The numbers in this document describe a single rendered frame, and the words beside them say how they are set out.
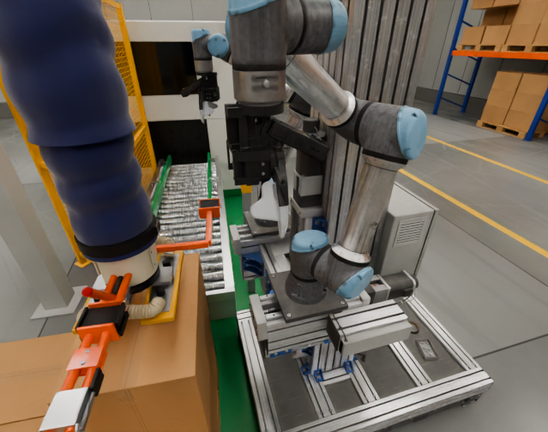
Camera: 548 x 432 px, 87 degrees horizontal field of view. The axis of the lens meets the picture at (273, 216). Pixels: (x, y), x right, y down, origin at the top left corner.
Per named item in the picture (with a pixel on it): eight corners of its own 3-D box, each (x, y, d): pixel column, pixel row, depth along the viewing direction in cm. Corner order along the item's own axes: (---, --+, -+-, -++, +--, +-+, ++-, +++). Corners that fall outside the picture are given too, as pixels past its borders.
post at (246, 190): (247, 287, 247) (240, 179, 195) (255, 286, 248) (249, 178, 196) (248, 293, 241) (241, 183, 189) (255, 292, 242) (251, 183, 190)
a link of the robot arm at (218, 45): (315, 124, 115) (200, 56, 104) (312, 117, 125) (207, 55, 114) (331, 97, 110) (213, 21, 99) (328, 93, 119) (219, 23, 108)
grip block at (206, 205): (200, 209, 129) (199, 199, 126) (219, 207, 130) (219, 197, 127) (200, 219, 122) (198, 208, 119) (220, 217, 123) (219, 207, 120)
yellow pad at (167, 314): (159, 256, 117) (156, 246, 115) (183, 253, 119) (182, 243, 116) (141, 326, 89) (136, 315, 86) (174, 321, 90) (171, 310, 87)
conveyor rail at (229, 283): (216, 170, 367) (214, 155, 357) (220, 169, 368) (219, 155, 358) (228, 313, 173) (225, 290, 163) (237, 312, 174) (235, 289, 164)
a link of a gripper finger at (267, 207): (253, 243, 46) (244, 186, 47) (288, 237, 48) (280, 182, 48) (256, 243, 43) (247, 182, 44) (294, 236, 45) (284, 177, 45)
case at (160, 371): (130, 322, 151) (107, 263, 130) (208, 310, 157) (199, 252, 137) (93, 464, 100) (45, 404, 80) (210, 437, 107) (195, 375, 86)
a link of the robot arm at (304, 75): (351, 107, 89) (234, -18, 51) (383, 113, 82) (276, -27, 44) (334, 143, 90) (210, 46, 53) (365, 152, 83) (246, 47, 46)
